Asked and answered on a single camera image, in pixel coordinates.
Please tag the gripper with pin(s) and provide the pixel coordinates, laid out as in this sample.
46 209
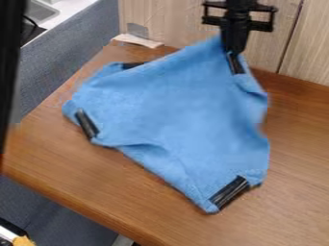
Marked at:
235 29

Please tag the black pole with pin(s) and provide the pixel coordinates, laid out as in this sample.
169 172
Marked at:
9 64

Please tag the blue cloth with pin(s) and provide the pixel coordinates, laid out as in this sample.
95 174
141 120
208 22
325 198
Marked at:
180 115

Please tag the yellow tool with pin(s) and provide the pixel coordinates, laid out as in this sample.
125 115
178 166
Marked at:
17 241

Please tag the beige flat block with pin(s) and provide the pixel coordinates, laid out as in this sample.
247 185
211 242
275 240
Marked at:
141 41

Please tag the grey metal bracket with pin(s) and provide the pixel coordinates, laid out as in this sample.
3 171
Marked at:
137 30

